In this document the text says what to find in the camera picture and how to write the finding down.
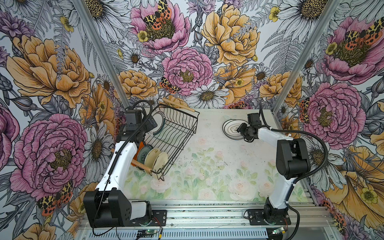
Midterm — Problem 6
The orange plate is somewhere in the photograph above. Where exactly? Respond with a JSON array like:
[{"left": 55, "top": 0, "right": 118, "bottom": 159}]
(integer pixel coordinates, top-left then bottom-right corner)
[{"left": 133, "top": 142, "right": 145, "bottom": 162}]

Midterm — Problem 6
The far wooden rack handle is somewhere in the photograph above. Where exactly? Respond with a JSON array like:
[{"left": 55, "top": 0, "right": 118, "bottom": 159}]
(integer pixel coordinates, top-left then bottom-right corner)
[{"left": 160, "top": 98, "right": 195, "bottom": 113}]

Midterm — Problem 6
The beige plate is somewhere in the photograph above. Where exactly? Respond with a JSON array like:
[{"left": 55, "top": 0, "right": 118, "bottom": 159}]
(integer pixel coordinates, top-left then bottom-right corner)
[{"left": 152, "top": 152, "right": 169, "bottom": 173}]

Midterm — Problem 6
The cream plate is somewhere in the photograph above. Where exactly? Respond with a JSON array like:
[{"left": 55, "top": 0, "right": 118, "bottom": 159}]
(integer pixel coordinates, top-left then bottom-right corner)
[{"left": 145, "top": 148, "right": 162, "bottom": 169}]

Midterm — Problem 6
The white vented cable duct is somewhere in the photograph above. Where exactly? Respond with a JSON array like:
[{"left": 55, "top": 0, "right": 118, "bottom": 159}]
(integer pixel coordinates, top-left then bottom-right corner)
[{"left": 81, "top": 228, "right": 268, "bottom": 240}]

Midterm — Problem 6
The green circuit board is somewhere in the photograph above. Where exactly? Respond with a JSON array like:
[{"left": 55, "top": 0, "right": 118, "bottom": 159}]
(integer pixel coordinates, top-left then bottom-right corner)
[{"left": 136, "top": 230, "right": 159, "bottom": 240}]

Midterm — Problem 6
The wooden rack handle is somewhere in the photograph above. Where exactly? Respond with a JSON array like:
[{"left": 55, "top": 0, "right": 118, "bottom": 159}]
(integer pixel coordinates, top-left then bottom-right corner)
[
  {"left": 108, "top": 146, "right": 152, "bottom": 177},
  {"left": 160, "top": 98, "right": 195, "bottom": 113}
]

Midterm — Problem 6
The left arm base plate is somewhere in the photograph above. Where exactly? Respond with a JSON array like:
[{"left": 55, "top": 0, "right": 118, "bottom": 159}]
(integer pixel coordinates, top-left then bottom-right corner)
[{"left": 128, "top": 210, "right": 168, "bottom": 227}]

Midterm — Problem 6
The white plate red green band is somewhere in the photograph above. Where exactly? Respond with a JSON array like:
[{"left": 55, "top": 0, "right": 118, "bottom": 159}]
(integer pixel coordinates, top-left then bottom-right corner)
[{"left": 152, "top": 111, "right": 166, "bottom": 136}]

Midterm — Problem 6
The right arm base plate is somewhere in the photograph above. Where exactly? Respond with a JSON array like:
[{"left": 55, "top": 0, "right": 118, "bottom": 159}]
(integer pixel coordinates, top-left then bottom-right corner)
[{"left": 244, "top": 209, "right": 292, "bottom": 226}]

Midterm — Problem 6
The aluminium rail frame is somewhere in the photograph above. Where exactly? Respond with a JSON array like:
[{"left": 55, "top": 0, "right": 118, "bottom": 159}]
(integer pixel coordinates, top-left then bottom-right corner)
[{"left": 74, "top": 199, "right": 331, "bottom": 240}]

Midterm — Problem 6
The black wire dish rack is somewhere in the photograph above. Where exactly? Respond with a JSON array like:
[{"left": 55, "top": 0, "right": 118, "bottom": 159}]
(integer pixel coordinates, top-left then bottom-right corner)
[{"left": 113, "top": 98, "right": 201, "bottom": 183}]

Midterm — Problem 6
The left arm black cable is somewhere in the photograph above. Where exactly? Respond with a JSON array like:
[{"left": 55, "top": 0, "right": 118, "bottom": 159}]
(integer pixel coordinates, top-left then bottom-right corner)
[{"left": 91, "top": 99, "right": 154, "bottom": 237}]

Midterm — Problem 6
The teal patterned plate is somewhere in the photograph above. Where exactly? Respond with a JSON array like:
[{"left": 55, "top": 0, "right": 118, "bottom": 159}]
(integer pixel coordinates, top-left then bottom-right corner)
[{"left": 137, "top": 145, "right": 153, "bottom": 165}]

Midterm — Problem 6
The near wooden rack handle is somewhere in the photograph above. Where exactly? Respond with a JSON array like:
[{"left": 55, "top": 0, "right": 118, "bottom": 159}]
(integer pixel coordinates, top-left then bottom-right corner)
[{"left": 108, "top": 146, "right": 152, "bottom": 177}]

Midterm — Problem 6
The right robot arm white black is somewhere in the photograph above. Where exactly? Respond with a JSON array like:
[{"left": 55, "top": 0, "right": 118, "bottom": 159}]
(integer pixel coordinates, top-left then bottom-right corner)
[{"left": 237, "top": 113, "right": 311, "bottom": 226}]

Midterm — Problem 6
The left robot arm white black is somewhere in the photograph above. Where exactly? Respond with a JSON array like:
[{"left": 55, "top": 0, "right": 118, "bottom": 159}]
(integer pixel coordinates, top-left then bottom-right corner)
[{"left": 83, "top": 109, "right": 157, "bottom": 229}]

